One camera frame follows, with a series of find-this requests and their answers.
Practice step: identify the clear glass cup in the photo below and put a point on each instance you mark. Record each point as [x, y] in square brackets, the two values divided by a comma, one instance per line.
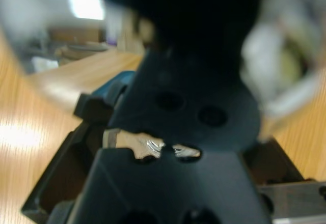
[150, 145]

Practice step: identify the blue plastic tray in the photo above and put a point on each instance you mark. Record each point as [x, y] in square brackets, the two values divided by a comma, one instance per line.
[122, 81]

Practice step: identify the white ceiling light panel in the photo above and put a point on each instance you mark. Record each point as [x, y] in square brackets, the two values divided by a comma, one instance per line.
[86, 6]

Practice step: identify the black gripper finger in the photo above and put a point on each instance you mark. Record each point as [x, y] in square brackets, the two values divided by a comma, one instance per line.
[63, 163]
[275, 163]

